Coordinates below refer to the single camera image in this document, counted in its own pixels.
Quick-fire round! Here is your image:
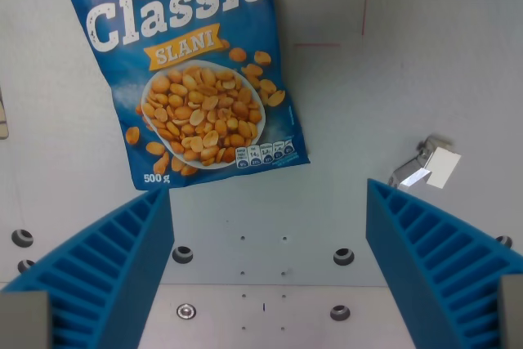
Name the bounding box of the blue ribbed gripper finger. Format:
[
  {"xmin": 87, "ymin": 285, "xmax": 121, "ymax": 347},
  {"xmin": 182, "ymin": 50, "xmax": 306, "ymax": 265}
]
[
  {"xmin": 0, "ymin": 186, "xmax": 176, "ymax": 349},
  {"xmin": 364, "ymin": 177, "xmax": 523, "ymax": 349}
]

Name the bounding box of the silver bolt in plate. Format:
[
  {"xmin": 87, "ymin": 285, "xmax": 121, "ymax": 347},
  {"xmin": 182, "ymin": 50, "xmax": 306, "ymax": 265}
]
[{"xmin": 176, "ymin": 302, "xmax": 197, "ymax": 320}]

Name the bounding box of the beige object with dark outline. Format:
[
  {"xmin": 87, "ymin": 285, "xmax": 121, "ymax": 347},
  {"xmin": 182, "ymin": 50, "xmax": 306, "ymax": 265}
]
[{"xmin": 0, "ymin": 85, "xmax": 10, "ymax": 141}]

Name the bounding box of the blue Kikiriki Classic peanut bag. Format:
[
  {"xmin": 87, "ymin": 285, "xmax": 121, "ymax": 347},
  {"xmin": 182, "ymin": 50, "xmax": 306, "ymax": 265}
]
[{"xmin": 51, "ymin": 0, "xmax": 311, "ymax": 191}]

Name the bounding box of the small metal bracket with plate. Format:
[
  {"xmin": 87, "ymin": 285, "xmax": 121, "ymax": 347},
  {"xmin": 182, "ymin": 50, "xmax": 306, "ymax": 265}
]
[{"xmin": 387, "ymin": 133, "xmax": 463, "ymax": 192}]

